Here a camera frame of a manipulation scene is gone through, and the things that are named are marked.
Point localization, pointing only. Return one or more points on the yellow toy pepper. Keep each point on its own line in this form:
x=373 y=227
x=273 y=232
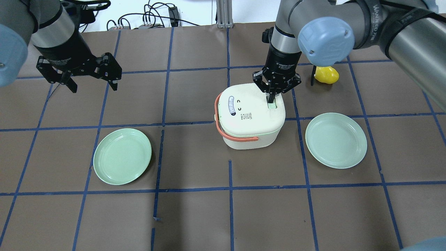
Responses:
x=326 y=75

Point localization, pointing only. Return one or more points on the white rice cooker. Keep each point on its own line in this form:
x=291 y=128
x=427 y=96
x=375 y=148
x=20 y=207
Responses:
x=245 y=119

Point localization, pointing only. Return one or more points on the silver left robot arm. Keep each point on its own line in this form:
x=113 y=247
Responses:
x=52 y=27

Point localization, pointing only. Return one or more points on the green plate near left arm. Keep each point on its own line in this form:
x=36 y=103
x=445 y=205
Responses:
x=122 y=156

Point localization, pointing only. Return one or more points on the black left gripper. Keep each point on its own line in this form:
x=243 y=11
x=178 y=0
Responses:
x=67 y=51

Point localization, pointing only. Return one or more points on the green plate near right arm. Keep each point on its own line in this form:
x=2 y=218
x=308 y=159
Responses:
x=336 y=140

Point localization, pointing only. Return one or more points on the aluminium frame post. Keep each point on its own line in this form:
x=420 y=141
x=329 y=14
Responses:
x=224 y=14

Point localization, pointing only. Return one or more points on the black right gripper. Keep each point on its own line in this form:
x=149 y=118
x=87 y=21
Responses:
x=281 y=62

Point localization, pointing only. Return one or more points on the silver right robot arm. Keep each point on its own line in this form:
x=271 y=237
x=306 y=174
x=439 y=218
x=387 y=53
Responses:
x=409 y=32

